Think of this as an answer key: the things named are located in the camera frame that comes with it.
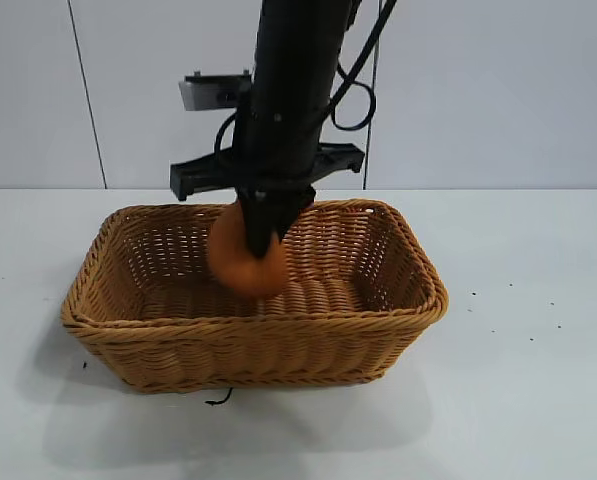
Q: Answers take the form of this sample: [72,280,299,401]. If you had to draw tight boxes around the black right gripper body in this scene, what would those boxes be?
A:
[169,99,366,202]

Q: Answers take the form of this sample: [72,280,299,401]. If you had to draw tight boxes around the squashed orange soft toy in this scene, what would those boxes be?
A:
[206,202,285,299]

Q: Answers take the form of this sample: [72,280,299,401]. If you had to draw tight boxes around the brown woven wicker basket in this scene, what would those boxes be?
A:
[60,198,450,396]

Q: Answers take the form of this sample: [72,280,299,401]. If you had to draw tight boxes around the speckled black right gripper finger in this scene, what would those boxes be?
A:
[263,187,316,258]

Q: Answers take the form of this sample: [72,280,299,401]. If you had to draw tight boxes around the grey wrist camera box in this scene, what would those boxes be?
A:
[178,71,254,112]

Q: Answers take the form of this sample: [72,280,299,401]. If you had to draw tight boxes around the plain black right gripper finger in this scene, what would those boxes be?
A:
[236,188,267,258]

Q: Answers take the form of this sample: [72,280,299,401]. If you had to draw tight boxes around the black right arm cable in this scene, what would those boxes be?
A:
[327,0,399,133]

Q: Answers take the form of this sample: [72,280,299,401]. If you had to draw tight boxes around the thin black camera cable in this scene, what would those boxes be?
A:
[212,112,240,157]

